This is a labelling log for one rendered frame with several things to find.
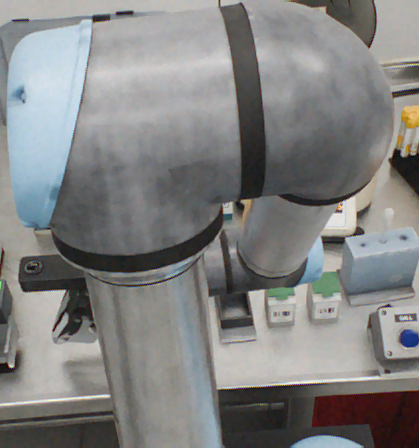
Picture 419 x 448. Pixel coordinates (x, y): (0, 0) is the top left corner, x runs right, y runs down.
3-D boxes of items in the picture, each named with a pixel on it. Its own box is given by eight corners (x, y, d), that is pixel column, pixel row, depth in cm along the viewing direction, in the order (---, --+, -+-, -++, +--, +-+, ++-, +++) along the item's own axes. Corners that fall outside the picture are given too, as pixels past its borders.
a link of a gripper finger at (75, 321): (67, 349, 103) (89, 314, 97) (56, 347, 103) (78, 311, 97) (69, 322, 106) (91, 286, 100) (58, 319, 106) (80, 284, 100)
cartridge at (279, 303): (267, 327, 112) (268, 300, 107) (263, 302, 115) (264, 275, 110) (294, 325, 112) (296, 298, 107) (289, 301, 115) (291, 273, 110)
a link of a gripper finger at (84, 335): (84, 365, 109) (108, 330, 103) (46, 356, 107) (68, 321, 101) (85, 347, 111) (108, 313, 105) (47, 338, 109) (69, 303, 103)
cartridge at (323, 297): (311, 324, 112) (314, 297, 106) (305, 299, 115) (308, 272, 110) (338, 322, 111) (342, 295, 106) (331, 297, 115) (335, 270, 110)
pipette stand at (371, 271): (349, 307, 113) (357, 265, 106) (335, 273, 118) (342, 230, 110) (414, 296, 114) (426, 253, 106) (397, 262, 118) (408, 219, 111)
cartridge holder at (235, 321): (221, 343, 110) (220, 330, 108) (213, 297, 116) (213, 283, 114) (256, 340, 110) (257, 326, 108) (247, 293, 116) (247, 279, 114)
